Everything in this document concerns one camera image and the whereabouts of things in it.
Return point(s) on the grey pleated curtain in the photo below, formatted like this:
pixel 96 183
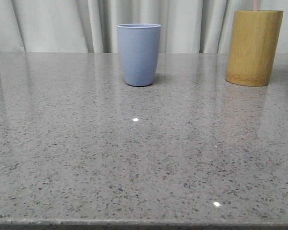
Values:
pixel 90 26

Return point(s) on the blue plastic cup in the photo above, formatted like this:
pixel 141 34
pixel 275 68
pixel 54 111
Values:
pixel 139 49

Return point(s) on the bamboo cylinder holder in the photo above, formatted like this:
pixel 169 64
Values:
pixel 253 46

